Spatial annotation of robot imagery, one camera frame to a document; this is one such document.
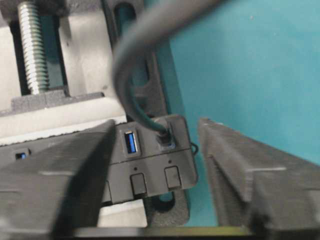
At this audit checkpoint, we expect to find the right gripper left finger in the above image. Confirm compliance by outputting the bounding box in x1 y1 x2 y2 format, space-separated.
0 120 116 240

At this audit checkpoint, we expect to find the dark grey bench vise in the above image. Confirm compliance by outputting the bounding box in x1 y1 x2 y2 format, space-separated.
0 0 192 229

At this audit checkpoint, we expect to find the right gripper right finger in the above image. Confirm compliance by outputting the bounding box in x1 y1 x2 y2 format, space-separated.
197 118 320 240

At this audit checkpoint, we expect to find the black multi-port USB hub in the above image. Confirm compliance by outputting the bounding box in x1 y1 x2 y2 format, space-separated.
0 113 200 205

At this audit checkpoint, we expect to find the black USB cable with plug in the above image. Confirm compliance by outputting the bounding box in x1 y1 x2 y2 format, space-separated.
111 0 236 147

